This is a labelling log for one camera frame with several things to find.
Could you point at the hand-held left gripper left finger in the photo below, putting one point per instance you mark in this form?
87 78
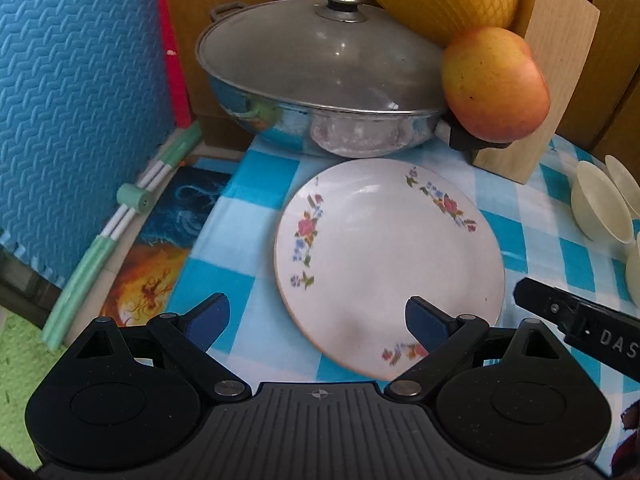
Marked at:
210 317

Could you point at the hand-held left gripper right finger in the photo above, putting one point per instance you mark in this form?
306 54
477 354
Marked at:
425 322

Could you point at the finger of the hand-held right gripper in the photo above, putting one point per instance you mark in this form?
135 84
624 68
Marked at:
540 297

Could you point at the white floral plate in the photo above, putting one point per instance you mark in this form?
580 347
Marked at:
380 245

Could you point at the cream plastic bowl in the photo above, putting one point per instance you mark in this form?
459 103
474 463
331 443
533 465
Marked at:
627 180
597 200
634 270

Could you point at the blue white checkered tablecloth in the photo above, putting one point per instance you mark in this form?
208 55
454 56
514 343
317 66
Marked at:
540 230

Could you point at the printed picture mat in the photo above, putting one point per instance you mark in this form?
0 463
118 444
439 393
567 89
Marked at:
165 240

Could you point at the green white exercise hoop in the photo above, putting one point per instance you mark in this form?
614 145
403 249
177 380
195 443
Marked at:
92 265

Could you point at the green floor mat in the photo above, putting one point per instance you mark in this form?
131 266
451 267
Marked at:
20 385

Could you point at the steel pan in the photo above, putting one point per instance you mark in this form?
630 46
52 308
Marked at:
280 120

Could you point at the wooden knife block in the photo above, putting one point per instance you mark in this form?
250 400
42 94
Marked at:
555 85

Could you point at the red yellow apple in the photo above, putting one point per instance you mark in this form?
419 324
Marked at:
492 85

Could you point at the blue foam mat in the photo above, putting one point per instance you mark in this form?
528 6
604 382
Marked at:
75 100

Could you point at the glass pan lid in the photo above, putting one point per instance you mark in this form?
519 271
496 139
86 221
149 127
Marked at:
310 55

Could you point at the red foam mat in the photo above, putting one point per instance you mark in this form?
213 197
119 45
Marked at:
172 35

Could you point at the brown wooden cabinet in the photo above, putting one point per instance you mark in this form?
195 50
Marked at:
190 10

